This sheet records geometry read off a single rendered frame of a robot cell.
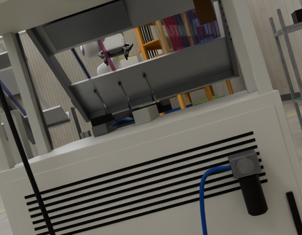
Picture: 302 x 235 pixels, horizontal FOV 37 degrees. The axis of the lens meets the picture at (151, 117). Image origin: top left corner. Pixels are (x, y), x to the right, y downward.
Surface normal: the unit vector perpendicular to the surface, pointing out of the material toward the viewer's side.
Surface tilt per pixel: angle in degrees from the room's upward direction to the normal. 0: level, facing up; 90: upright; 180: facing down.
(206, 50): 138
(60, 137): 90
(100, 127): 90
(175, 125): 90
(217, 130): 90
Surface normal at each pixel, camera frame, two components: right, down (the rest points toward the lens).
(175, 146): -0.12, 0.07
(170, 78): 0.13, 0.75
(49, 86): 0.21, -0.04
